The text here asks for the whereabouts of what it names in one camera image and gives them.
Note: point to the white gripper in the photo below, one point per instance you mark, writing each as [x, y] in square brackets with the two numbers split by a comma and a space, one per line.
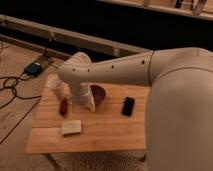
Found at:
[82, 94]

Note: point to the black eraser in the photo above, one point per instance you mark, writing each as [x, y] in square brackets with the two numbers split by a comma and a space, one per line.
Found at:
[128, 106]

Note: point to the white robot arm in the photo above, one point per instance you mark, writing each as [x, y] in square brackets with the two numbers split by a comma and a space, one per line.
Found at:
[179, 107]

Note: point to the white sponge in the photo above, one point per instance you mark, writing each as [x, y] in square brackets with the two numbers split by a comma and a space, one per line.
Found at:
[71, 127]

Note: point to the purple bowl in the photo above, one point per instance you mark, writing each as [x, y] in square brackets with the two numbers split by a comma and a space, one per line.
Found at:
[98, 93]

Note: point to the red brown oblong object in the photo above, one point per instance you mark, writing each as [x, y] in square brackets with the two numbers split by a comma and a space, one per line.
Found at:
[63, 107]

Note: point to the wooden board table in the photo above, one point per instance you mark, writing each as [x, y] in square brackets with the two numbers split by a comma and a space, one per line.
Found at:
[105, 129]

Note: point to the white plastic cup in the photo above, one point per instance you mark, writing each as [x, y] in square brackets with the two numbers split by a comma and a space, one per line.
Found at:
[57, 87]

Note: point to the dark teal power box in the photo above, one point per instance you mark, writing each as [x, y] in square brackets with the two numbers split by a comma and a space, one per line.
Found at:
[33, 69]

